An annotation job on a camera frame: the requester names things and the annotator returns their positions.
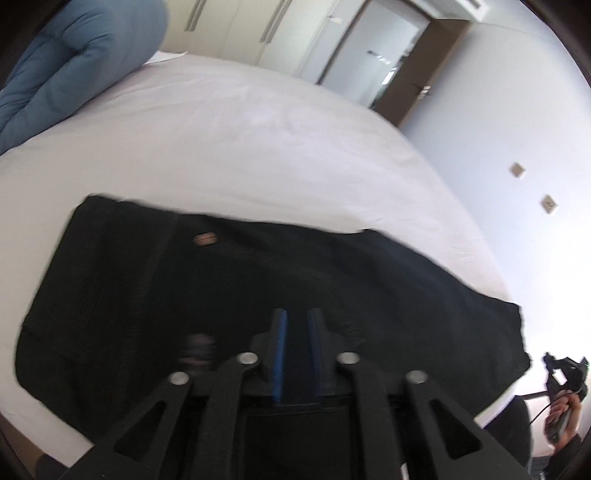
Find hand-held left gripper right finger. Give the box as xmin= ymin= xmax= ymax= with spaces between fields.
xmin=307 ymin=308 xmax=534 ymax=480

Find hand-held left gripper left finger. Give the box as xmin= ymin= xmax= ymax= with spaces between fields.
xmin=59 ymin=309 xmax=290 ymax=480

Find black pants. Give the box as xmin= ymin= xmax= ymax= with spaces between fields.
xmin=15 ymin=195 xmax=532 ymax=448

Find person's right forearm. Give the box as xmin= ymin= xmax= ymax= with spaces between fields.
xmin=544 ymin=431 xmax=588 ymax=480

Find person's right hand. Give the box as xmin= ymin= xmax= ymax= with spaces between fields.
xmin=544 ymin=393 xmax=583 ymax=448

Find person's dark clothing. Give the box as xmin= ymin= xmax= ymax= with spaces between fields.
xmin=480 ymin=396 xmax=533 ymax=468

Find bed with white sheet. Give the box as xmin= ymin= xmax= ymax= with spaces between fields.
xmin=0 ymin=52 xmax=514 ymax=468

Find brown wooden door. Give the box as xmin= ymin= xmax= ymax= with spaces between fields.
xmin=369 ymin=18 xmax=472 ymax=130

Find frosted glass door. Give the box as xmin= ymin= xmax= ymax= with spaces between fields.
xmin=318 ymin=0 xmax=432 ymax=107

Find white wardrobe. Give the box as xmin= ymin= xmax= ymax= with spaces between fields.
xmin=159 ymin=0 xmax=370 ymax=85

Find blue duvet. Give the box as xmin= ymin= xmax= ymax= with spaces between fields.
xmin=0 ymin=0 xmax=169 ymax=155

